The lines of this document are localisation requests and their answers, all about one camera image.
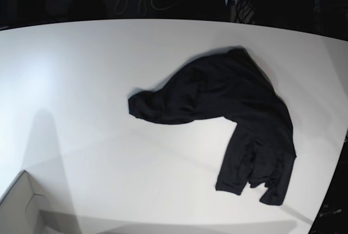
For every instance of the black t-shirt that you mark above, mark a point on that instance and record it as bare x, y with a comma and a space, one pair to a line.
230, 85

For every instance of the white cardboard box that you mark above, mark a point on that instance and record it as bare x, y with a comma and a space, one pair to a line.
20, 212

